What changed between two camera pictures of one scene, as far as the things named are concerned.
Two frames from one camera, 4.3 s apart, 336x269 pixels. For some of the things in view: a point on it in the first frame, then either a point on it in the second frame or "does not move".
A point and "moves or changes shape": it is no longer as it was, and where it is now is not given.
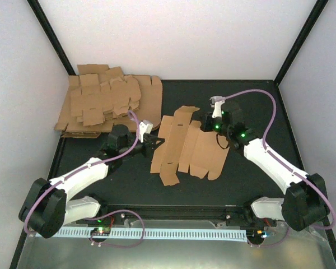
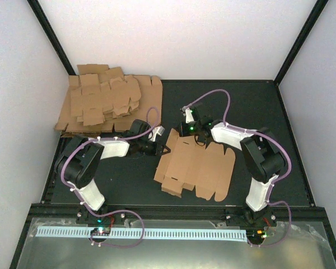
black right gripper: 206,125 -> 183,132
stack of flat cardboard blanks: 99,97 does not move
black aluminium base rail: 245,213 does not move
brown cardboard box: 185,147 moves or changes shape
